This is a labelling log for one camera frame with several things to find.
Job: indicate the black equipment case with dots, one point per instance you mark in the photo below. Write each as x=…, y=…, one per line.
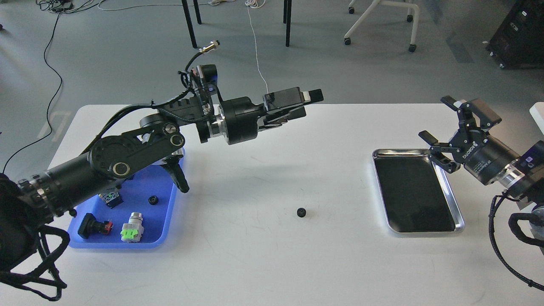
x=519, y=40

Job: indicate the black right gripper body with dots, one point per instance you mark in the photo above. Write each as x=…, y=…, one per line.
x=482, y=155

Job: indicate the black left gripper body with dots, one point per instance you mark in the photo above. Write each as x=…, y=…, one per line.
x=240, y=117

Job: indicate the silver metal tray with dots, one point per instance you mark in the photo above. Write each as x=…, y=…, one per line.
x=416, y=195

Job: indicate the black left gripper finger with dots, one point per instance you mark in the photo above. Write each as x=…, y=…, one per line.
x=277, y=119
x=288, y=99

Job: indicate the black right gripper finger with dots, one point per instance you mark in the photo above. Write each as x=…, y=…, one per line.
x=437, y=150
x=475, y=117

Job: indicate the blue plastic tray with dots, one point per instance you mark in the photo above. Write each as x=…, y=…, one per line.
x=151, y=192

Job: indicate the white rolling chair base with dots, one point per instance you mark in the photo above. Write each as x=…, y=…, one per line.
x=369, y=17

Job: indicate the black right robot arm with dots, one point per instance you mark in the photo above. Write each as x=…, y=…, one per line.
x=523, y=184

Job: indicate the blue green switch component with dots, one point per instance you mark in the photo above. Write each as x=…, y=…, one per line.
x=111, y=199

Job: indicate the green and silver push button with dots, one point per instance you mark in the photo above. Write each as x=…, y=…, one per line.
x=133, y=230

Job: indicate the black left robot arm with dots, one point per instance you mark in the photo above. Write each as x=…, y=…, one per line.
x=134, y=138

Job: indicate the black red push button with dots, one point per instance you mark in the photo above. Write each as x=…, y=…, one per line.
x=90, y=225

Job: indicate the small black gear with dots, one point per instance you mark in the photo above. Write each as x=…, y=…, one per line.
x=153, y=200
x=301, y=212

